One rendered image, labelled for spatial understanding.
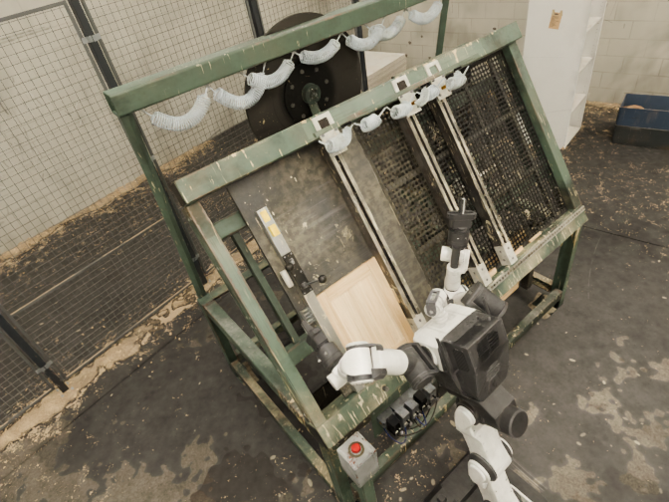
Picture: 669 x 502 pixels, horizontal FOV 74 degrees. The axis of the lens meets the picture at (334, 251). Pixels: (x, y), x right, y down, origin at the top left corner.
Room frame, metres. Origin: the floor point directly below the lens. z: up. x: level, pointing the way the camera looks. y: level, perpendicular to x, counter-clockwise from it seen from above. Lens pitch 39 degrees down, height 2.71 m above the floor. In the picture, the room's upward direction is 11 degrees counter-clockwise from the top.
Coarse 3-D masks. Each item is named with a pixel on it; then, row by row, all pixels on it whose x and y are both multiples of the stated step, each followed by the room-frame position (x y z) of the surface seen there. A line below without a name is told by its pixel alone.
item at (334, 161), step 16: (320, 128) 1.87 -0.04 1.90; (336, 128) 1.89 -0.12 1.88; (320, 144) 1.90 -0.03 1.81; (336, 160) 1.85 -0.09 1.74; (336, 176) 1.82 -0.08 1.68; (352, 192) 1.77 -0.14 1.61; (352, 208) 1.75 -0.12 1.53; (368, 208) 1.74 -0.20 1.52; (368, 224) 1.69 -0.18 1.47; (368, 240) 1.67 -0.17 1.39; (384, 240) 1.66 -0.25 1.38; (384, 256) 1.61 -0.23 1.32; (384, 272) 1.60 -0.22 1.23; (400, 272) 1.58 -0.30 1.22; (400, 288) 1.53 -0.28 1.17; (400, 304) 1.52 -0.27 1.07; (416, 304) 1.50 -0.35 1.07; (416, 320) 1.45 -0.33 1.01
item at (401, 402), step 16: (432, 384) 1.36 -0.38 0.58; (384, 400) 1.18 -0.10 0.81; (400, 400) 1.20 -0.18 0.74; (416, 400) 1.19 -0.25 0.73; (432, 400) 1.21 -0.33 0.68; (384, 416) 1.14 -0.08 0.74; (400, 416) 1.11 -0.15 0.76; (432, 416) 1.17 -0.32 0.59; (400, 432) 1.05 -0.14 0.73; (416, 432) 1.10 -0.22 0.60
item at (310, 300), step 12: (264, 228) 1.59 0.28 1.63; (276, 240) 1.55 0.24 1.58; (276, 252) 1.55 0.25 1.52; (288, 252) 1.53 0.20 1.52; (312, 300) 1.42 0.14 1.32; (312, 312) 1.39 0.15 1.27; (324, 312) 1.40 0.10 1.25; (324, 324) 1.36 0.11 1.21; (336, 336) 1.34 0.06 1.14; (360, 384) 1.21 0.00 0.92
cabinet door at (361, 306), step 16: (352, 272) 1.57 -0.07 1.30; (368, 272) 1.59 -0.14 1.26; (336, 288) 1.50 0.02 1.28; (352, 288) 1.52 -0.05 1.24; (368, 288) 1.54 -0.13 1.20; (384, 288) 1.56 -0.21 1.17; (336, 304) 1.45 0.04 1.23; (352, 304) 1.47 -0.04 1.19; (368, 304) 1.49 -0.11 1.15; (384, 304) 1.51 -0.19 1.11; (336, 320) 1.40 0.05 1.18; (352, 320) 1.42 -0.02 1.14; (368, 320) 1.44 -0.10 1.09; (384, 320) 1.46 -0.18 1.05; (400, 320) 1.47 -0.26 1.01; (352, 336) 1.37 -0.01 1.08; (368, 336) 1.39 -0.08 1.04; (384, 336) 1.41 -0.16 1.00; (400, 336) 1.42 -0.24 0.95
